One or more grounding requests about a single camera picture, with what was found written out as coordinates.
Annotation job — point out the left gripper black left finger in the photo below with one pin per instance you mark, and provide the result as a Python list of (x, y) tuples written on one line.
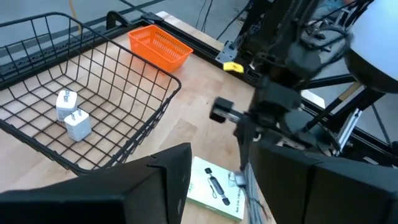
[(140, 193)]

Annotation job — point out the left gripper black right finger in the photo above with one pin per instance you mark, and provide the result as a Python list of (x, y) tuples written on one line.
[(326, 199)]

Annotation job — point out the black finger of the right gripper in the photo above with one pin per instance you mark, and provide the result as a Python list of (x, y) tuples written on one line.
[(245, 140)]

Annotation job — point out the white card reader box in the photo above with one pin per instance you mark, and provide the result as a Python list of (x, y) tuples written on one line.
[(202, 177)]

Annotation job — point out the white USB wall charger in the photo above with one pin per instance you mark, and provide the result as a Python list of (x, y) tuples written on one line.
[(77, 127), (66, 107)]

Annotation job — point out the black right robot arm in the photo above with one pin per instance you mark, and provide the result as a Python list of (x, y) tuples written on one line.
[(298, 59)]

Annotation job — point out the yellow tag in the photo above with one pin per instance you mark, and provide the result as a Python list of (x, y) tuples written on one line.
[(233, 67)]

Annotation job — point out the silver aluminium extrusion leg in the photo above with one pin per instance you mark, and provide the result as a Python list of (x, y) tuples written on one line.
[(349, 129)]

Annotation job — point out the black stand struts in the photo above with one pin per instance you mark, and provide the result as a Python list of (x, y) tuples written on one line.
[(357, 102)]

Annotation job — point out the large round grey object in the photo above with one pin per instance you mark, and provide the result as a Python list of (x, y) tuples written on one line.
[(376, 40)]

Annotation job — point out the orange plastic basket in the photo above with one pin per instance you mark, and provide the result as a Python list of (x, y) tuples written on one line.
[(161, 51)]

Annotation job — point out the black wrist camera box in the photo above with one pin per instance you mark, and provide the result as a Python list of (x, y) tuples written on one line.
[(221, 109)]

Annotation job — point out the grey metal bracket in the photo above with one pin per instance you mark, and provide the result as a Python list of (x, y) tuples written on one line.
[(227, 54)]

